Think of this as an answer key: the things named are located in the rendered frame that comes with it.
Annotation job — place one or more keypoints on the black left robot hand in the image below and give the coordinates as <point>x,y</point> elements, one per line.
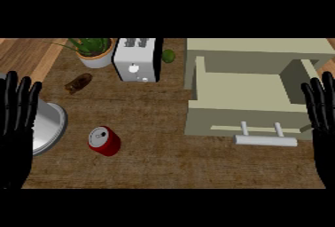
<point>15,142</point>

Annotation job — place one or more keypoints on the beige open drawer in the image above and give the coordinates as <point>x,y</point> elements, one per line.
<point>244,100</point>

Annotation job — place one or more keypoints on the red soda can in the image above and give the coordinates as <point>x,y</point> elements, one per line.
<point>105,141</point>

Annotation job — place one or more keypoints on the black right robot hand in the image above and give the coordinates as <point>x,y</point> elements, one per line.
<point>323,139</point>

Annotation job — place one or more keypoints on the green plant in white pot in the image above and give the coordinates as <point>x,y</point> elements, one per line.
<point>93,51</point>

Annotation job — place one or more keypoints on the silver round lid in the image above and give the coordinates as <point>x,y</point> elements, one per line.
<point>46,127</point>

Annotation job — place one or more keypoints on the beige cabinet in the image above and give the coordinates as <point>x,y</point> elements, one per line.
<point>261,51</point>

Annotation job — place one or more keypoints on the white toaster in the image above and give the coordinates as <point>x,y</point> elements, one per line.
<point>134,60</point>

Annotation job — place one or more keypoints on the green lime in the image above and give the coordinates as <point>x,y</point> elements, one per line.
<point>168,56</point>

